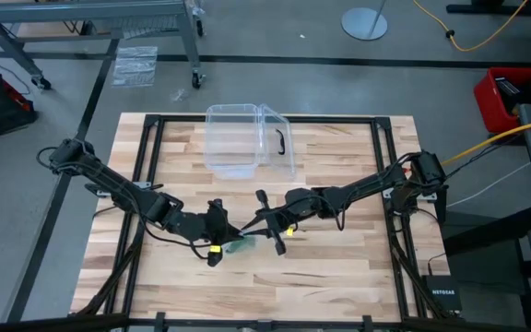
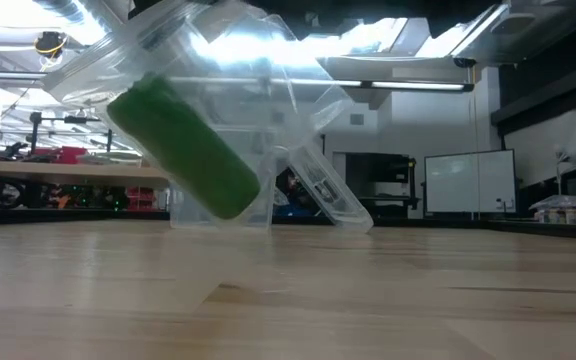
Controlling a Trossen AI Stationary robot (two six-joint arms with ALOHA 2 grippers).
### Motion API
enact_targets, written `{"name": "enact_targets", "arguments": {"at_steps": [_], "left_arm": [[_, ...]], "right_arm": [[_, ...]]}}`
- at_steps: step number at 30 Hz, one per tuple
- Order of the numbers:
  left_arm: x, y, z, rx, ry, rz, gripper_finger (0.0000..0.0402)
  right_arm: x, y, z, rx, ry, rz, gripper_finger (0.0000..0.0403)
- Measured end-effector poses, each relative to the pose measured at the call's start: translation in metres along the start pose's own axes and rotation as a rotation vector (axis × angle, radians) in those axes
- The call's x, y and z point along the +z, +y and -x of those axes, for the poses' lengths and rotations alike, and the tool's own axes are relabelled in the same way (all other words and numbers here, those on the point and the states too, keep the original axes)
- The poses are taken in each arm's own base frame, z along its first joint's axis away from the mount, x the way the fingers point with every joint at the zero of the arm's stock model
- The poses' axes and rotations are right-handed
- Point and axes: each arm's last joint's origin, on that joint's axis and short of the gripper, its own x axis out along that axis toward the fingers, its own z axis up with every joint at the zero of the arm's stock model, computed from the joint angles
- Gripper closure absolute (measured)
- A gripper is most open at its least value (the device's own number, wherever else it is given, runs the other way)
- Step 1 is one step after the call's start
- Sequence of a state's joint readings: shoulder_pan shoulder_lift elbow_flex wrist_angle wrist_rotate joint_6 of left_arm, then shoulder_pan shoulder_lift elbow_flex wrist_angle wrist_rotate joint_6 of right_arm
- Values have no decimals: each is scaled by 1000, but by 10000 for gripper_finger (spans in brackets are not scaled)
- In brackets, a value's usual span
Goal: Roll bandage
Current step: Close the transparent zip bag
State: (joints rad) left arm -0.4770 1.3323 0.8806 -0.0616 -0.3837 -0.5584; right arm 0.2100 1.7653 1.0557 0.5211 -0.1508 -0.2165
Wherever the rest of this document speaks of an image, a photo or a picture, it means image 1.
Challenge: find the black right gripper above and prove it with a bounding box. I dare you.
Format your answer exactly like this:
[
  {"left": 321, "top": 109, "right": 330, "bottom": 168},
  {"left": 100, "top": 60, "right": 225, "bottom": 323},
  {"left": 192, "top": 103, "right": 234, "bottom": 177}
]
[{"left": 240, "top": 187, "right": 315, "bottom": 257}]

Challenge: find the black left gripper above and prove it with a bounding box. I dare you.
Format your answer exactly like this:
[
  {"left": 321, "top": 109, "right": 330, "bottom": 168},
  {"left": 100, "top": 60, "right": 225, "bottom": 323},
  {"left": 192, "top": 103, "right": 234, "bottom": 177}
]
[{"left": 195, "top": 197, "right": 247, "bottom": 268}]

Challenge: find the clear plastic zip bag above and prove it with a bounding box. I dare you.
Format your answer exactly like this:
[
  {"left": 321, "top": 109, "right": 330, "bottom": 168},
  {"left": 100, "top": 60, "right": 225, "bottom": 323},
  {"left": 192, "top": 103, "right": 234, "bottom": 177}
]
[{"left": 222, "top": 231, "right": 261, "bottom": 257}]

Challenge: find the green bandage roll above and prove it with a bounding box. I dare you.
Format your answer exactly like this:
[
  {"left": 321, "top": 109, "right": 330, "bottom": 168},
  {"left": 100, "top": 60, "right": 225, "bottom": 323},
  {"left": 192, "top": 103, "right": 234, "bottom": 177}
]
[{"left": 226, "top": 237, "right": 257, "bottom": 255}]

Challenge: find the clear plastic container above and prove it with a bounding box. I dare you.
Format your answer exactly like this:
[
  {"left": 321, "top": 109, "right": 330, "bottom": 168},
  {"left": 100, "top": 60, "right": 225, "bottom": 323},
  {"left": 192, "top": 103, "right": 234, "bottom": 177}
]
[{"left": 203, "top": 102, "right": 266, "bottom": 181}]

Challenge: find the flat clear plastic bag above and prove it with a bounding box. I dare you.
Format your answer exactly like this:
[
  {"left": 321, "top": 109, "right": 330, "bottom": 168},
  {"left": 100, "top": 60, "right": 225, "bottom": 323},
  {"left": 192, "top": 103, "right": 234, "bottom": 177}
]
[{"left": 111, "top": 44, "right": 159, "bottom": 89}]

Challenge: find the round grey stand base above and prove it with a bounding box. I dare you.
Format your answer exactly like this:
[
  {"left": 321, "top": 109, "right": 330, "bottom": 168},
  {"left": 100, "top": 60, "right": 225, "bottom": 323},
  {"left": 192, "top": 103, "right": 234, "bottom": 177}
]
[{"left": 340, "top": 0, "right": 389, "bottom": 42}]

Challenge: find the red plastic bin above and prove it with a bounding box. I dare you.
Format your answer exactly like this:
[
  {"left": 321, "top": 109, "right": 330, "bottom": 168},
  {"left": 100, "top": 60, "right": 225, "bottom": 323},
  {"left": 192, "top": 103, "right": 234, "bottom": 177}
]
[{"left": 472, "top": 66, "right": 531, "bottom": 135}]

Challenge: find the grey metal cart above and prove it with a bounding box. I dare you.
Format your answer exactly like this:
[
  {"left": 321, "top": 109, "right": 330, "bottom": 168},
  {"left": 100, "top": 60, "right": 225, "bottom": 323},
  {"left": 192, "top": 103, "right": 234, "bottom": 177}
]
[{"left": 0, "top": 0, "right": 207, "bottom": 91}]

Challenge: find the black aluminium table frame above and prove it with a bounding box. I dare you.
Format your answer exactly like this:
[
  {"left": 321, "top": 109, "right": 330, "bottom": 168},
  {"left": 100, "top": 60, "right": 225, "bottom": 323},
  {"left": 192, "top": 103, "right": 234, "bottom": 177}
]
[{"left": 69, "top": 113, "right": 463, "bottom": 331}]

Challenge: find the black Netgear switch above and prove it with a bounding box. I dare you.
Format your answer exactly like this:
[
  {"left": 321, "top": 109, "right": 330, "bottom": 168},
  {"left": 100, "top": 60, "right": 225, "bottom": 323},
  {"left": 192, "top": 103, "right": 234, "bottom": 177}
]
[{"left": 424, "top": 275, "right": 463, "bottom": 313}]

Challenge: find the white floor cable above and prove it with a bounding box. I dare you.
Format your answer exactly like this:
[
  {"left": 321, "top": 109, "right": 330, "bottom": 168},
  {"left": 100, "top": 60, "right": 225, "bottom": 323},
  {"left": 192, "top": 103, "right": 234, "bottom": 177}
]
[{"left": 447, "top": 160, "right": 531, "bottom": 208}]

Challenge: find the thin yellow floor cord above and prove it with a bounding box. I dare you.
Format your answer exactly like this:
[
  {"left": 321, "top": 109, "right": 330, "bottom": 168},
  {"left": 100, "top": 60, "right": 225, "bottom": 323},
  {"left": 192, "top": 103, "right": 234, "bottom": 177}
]
[{"left": 412, "top": 0, "right": 530, "bottom": 53}]

